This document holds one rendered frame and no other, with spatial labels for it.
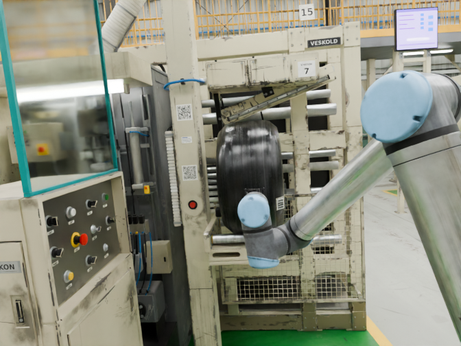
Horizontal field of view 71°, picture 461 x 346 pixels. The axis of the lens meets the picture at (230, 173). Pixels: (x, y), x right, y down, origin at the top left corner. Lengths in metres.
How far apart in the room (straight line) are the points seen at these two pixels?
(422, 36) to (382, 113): 4.93
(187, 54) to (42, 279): 1.09
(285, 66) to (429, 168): 1.33
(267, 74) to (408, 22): 3.83
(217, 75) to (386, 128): 1.34
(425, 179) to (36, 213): 0.92
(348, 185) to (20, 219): 0.88
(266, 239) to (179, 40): 1.04
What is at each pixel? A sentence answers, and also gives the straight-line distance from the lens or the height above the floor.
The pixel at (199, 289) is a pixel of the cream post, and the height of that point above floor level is 0.62.
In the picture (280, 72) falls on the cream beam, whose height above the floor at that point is 1.69.
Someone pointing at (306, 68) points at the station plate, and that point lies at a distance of 1.84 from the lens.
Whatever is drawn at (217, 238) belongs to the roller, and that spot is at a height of 0.91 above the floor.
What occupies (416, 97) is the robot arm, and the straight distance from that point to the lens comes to 0.59.
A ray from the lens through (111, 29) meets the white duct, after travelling 2.07.
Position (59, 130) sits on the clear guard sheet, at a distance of 1.18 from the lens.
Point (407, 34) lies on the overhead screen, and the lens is 5.42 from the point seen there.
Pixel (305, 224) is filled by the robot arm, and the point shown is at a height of 1.12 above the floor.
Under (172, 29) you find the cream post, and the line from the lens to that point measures 1.65.
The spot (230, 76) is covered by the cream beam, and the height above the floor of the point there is 1.70.
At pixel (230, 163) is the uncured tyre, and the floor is 1.27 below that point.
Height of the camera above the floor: 1.41
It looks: 7 degrees down
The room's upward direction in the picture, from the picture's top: 4 degrees counter-clockwise
